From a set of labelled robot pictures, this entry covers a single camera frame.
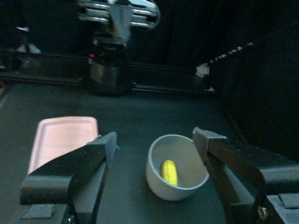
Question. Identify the grey bowl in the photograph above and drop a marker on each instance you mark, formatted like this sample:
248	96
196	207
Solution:
170	191

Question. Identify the white corner bracket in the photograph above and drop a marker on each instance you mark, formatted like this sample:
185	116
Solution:
201	70

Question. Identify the yellow toy corn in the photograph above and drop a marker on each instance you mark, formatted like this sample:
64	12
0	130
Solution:
169	172

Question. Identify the black cloth curtain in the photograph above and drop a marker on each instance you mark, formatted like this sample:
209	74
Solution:
256	87

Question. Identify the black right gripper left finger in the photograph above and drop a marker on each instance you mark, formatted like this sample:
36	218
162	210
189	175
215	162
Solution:
65	172

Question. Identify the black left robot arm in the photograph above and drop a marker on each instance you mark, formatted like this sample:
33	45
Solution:
110	67

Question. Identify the pink rectangular tray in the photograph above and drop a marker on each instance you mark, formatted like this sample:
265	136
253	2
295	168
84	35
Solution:
57	138

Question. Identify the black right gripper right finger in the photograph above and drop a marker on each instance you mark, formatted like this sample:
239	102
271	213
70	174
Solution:
240	163

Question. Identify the black frame rail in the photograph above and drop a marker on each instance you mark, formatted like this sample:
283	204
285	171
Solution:
162	78

